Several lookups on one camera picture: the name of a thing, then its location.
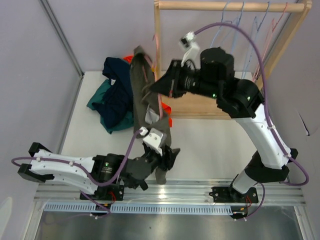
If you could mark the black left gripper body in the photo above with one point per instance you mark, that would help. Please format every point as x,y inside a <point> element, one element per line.
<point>155,160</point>

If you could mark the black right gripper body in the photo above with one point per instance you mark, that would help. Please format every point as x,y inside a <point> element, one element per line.
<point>192,79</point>

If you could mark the olive green shorts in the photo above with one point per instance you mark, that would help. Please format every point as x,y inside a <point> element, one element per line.
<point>145,102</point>

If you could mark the pink hanger with olive shorts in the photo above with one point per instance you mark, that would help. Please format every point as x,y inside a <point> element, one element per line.
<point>155,87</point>

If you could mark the teal green shorts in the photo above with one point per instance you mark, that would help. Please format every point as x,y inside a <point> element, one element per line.
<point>97,98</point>

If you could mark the navy blue shorts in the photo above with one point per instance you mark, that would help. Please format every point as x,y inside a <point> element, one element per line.
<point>117,100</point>

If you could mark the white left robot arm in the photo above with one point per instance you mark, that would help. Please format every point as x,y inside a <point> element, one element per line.
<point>101,177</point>

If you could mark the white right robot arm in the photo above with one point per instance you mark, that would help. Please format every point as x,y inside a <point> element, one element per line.
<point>242,100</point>

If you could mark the wooden clothes rack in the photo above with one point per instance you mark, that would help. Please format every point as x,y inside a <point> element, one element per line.
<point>192,106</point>

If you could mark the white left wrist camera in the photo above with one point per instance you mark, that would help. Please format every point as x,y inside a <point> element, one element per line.
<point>153,139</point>

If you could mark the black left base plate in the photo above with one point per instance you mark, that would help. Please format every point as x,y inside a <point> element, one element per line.
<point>113,192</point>

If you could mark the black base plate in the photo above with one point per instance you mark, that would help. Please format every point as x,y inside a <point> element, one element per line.
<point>113,192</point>
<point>226,194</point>

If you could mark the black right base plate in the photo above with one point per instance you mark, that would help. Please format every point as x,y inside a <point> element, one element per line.
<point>226,194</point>

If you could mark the white slotted cable duct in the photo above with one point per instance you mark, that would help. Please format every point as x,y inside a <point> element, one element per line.
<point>137,208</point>

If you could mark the aluminium mounting rail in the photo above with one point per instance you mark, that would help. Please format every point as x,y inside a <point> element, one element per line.
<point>186,186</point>

